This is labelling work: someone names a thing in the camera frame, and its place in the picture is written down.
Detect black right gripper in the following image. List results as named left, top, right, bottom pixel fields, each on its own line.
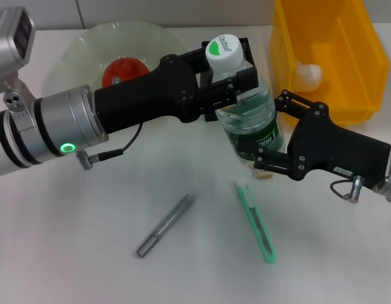
left=253, top=89, right=391, bottom=191

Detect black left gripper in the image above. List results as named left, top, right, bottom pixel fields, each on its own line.
left=93, top=47, right=260, bottom=136

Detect clear bottle with green label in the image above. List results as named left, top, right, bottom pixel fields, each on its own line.
left=205, top=34, right=286, bottom=169

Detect white paper ball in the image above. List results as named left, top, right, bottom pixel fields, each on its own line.
left=295, top=60, right=324, bottom=93

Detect orange fruit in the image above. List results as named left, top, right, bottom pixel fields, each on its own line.
left=101, top=56, right=151, bottom=89

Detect black mesh pen holder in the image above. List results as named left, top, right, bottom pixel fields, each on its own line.
left=199, top=36, right=258, bottom=123

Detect beige eraser with barcode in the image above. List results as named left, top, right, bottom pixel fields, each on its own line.
left=252, top=167, right=274, bottom=181

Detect pale green wavy fruit plate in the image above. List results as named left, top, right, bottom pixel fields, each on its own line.
left=44, top=21, right=190, bottom=98

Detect grey pen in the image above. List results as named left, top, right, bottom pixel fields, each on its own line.
left=135, top=193, right=196, bottom=258

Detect green thread snips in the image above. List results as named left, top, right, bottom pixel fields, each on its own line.
left=235, top=180, right=276, bottom=265

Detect yellow plastic bin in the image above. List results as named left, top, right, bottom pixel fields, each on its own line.
left=269, top=0, right=391, bottom=127

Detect right gripper cable with plug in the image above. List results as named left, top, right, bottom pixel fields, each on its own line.
left=329, top=175, right=366, bottom=204

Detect gripper cable with plug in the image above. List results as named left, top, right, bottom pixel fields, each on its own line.
left=75, top=121, right=144, bottom=171
left=329, top=175, right=366, bottom=204

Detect left gripper cable with plug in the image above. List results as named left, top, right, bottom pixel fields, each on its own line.
left=75, top=121, right=144, bottom=171

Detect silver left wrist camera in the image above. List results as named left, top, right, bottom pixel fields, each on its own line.
left=0, top=6, right=36, bottom=93

